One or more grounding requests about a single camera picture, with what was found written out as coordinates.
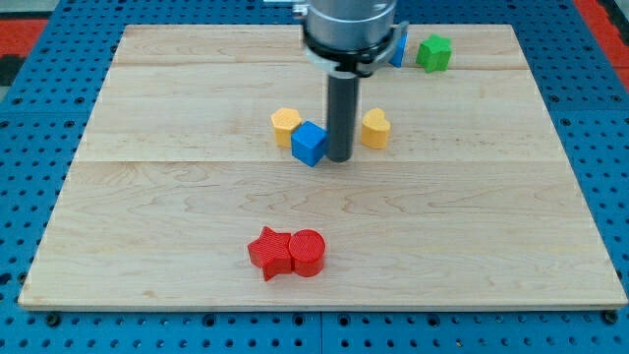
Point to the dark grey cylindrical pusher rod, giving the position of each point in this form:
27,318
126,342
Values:
341,113

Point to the yellow heart block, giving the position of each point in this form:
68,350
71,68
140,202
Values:
375,129

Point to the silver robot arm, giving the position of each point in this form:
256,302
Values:
349,40

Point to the blue block behind arm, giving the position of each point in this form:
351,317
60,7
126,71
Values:
397,58

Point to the yellow hexagon block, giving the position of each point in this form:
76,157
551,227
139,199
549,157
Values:
285,122

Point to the blue cube block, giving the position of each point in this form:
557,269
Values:
308,143

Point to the green star block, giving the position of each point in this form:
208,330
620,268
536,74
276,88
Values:
434,53

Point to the red cylinder block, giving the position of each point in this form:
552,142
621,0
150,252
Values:
307,249

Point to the red star block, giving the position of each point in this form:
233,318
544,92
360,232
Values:
270,252

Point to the light wooden board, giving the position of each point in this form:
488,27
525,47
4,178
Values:
473,206

